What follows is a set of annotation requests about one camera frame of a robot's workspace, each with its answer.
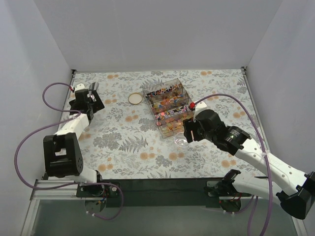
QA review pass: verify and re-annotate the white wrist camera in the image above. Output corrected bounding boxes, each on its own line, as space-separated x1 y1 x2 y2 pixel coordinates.
189 102 208 122
69 84 88 93

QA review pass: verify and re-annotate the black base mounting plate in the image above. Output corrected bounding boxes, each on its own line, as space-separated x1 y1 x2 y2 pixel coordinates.
103 177 236 208

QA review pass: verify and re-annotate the aluminium front frame rail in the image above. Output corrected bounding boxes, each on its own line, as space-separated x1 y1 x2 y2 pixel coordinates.
19 178 308 236

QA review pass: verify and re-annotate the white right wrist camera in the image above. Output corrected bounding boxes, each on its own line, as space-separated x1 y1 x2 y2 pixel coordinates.
189 102 208 122

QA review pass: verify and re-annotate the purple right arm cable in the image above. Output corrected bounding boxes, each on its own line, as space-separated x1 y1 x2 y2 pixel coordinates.
193 94 274 236

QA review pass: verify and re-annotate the silver metal scoop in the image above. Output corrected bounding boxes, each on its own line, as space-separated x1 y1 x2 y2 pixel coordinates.
88 82 99 102

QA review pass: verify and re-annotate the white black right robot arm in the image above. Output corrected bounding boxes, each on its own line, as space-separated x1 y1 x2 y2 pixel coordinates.
183 109 315 219

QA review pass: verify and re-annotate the floral patterned table cloth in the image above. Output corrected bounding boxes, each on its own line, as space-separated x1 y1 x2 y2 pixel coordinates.
72 69 261 179

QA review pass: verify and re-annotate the clear plastic jar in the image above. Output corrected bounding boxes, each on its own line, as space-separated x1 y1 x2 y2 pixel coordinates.
174 133 189 148

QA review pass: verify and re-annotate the aluminium frame rail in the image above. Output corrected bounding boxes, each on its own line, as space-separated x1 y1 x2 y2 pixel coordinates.
19 178 308 236
241 66 281 178

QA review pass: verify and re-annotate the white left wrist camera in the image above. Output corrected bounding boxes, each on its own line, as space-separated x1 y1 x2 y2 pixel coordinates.
69 84 88 93

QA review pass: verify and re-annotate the clear acrylic candy organizer box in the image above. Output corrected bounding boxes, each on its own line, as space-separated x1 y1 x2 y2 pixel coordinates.
142 78 193 138

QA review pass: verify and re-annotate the aluminium frame rail right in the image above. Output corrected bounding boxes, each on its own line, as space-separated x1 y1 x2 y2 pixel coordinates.
241 66 281 178

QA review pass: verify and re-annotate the round wooden jar lid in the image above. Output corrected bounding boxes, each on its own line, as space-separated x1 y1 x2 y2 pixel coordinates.
128 92 143 105

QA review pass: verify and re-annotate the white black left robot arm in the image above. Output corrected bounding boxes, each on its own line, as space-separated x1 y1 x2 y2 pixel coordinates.
43 88 105 197

